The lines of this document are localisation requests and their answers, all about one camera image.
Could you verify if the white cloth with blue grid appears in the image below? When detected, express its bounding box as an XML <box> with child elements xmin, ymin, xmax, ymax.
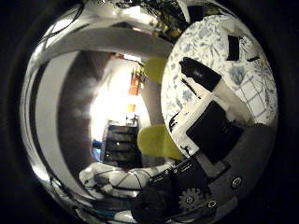
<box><xmin>232</xmin><ymin>60</ymin><xmax>278</xmax><ymax>125</ymax></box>

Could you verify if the yellow-green chair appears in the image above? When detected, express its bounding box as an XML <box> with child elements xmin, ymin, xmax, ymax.
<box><xmin>143</xmin><ymin>57</ymin><xmax>169</xmax><ymax>84</ymax></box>
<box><xmin>136</xmin><ymin>124</ymin><xmax>185</xmax><ymax>161</ymax></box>

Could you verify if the tall orange wall panel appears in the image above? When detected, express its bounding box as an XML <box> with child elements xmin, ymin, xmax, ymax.
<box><xmin>128</xmin><ymin>72</ymin><xmax>142</xmax><ymax>96</ymax></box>

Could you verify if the blue floral white tablecloth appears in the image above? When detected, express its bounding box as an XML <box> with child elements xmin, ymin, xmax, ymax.
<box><xmin>161</xmin><ymin>13</ymin><xmax>279</xmax><ymax>147</ymax></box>

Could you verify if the black rectangular object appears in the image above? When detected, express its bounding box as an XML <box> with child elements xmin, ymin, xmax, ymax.
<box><xmin>226</xmin><ymin>35</ymin><xmax>241</xmax><ymax>62</ymax></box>

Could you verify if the black shelf rack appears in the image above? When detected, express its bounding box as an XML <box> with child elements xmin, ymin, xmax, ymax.
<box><xmin>102</xmin><ymin>123</ymin><xmax>143</xmax><ymax>169</ymax></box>

